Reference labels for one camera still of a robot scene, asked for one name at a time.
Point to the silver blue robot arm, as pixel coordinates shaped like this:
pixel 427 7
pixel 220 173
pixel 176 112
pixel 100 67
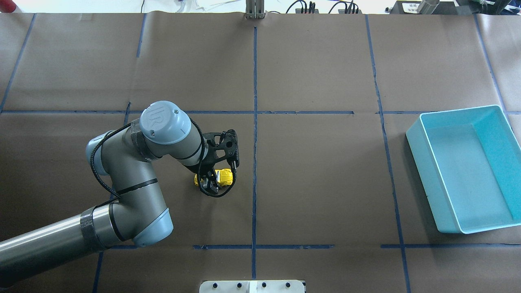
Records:
pixel 121 161

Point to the aluminium frame post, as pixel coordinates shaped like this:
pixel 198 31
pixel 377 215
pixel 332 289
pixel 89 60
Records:
pixel 255 9

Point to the turquoise plastic bin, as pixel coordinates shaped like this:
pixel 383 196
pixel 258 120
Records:
pixel 469 162

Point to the yellow beetle toy car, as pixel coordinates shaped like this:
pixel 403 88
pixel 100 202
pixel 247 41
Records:
pixel 224 177

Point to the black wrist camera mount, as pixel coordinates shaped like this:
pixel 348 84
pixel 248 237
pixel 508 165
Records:
pixel 222 146

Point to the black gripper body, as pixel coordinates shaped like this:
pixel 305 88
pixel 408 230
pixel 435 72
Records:
pixel 202 169

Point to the black tray under cup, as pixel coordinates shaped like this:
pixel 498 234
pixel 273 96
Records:
pixel 409 7

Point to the small steel cup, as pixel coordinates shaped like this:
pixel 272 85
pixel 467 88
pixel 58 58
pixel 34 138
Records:
pixel 427 7

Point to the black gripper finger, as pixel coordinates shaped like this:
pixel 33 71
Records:
pixel 204 185
pixel 213 185

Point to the red fire extinguisher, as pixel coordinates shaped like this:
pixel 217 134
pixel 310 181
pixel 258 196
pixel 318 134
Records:
pixel 7 6

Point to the white pedestal column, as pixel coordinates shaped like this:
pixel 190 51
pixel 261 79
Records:
pixel 252 286

